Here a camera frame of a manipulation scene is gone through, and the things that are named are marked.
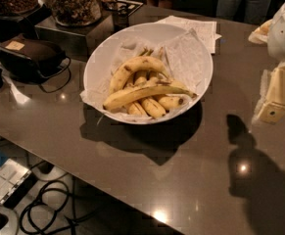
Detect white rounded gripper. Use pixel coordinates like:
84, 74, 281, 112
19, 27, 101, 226
258, 3, 285, 123

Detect long front banana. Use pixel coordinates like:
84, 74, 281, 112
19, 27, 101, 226
103, 84, 197, 111

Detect white paper bowl liner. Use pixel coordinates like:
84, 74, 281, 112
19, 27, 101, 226
79, 27, 210, 122

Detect short right banana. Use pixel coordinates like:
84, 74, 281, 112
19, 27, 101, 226
155, 95, 183, 111

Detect middle bottom banana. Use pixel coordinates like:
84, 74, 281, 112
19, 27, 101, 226
140, 97, 166, 118

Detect small left bottom banana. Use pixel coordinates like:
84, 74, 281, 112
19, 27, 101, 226
125, 102, 147, 116

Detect curved upper banana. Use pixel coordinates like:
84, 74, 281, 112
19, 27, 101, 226
109, 56, 169, 94

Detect white bowl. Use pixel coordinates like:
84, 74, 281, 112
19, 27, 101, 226
83, 23, 214, 125

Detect person legs in jeans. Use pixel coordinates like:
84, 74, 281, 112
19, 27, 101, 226
216, 0, 271, 24

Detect folded white paper sheets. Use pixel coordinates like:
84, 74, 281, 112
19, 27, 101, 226
159, 16, 221, 54

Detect dark metal stand block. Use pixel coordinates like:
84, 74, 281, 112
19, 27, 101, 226
35, 12, 114, 62

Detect glass jar of granola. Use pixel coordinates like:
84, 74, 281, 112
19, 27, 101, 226
46, 0, 102, 26

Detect black device with label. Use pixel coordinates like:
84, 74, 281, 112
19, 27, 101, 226
0, 34, 71, 84

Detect white grey floor box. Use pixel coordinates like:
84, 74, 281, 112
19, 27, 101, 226
0, 159, 32, 209

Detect white power strip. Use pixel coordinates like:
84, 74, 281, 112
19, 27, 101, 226
0, 207, 19, 235

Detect black device cable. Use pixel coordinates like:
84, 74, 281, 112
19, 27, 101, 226
37, 56, 72, 94

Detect black floor cable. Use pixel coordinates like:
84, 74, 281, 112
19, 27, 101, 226
19, 176, 97, 235

